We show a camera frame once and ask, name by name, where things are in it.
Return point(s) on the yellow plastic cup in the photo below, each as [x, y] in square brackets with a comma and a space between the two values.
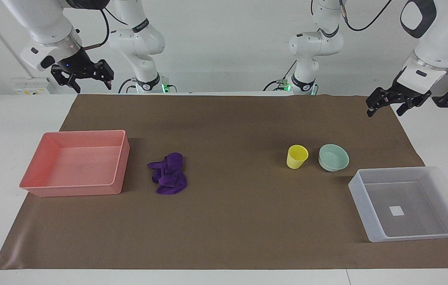
[296, 157]

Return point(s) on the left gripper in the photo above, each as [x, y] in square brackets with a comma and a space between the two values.
[408, 96]

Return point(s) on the pink plastic tray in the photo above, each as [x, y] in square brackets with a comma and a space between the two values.
[77, 164]

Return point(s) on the clear plastic box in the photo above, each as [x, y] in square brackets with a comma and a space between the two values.
[406, 206]

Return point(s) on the light green bowl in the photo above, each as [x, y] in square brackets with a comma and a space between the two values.
[333, 158]

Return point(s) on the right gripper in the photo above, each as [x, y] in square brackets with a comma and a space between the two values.
[76, 63]

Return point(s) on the white wall socket box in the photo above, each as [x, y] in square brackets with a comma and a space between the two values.
[29, 86]

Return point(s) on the purple crumpled cloth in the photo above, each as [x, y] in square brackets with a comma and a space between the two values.
[170, 176]

